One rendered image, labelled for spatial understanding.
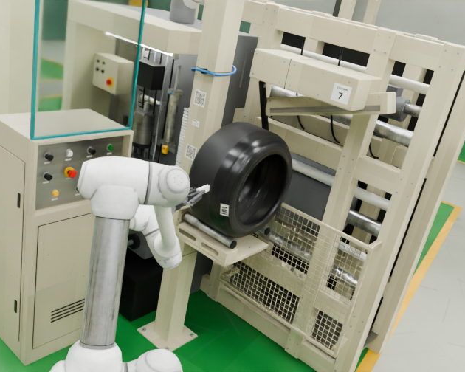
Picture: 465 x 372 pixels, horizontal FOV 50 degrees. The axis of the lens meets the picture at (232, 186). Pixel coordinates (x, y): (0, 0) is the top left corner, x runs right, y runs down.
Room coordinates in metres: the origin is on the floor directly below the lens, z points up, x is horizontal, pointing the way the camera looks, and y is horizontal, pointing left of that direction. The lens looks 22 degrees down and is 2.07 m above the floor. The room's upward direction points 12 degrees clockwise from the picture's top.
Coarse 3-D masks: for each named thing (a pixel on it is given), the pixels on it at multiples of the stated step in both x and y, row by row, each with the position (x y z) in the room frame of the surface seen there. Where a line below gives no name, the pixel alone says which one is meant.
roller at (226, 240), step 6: (186, 216) 2.33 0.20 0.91; (192, 216) 2.32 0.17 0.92; (192, 222) 2.29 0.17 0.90; (198, 222) 2.28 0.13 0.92; (198, 228) 2.27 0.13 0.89; (204, 228) 2.24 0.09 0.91; (210, 228) 2.23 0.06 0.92; (210, 234) 2.21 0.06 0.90; (216, 234) 2.20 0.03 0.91; (222, 234) 2.19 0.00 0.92; (222, 240) 2.17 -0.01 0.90; (228, 240) 2.15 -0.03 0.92; (234, 240) 2.16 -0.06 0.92; (228, 246) 2.14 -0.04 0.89; (234, 246) 2.15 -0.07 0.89
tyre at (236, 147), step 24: (216, 144) 2.21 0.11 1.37; (240, 144) 2.18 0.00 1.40; (264, 144) 2.22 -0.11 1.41; (192, 168) 2.19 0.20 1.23; (216, 168) 2.12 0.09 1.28; (240, 168) 2.10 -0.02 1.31; (264, 168) 2.58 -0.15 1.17; (288, 168) 2.39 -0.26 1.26; (216, 192) 2.07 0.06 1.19; (240, 192) 2.10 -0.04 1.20; (264, 192) 2.53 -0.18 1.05; (216, 216) 2.09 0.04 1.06; (240, 216) 2.43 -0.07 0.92; (264, 216) 2.34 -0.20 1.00
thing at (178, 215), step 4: (184, 208) 2.34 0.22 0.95; (188, 208) 2.36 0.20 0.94; (176, 212) 2.31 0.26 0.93; (180, 212) 2.32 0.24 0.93; (184, 212) 2.34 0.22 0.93; (188, 212) 2.36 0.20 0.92; (192, 212) 2.39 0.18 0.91; (176, 216) 2.31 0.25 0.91; (180, 216) 2.32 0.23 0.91; (196, 216) 2.43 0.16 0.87; (176, 220) 2.31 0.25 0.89; (180, 220) 2.33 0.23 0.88; (184, 220) 2.34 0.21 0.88; (176, 224) 2.31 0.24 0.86
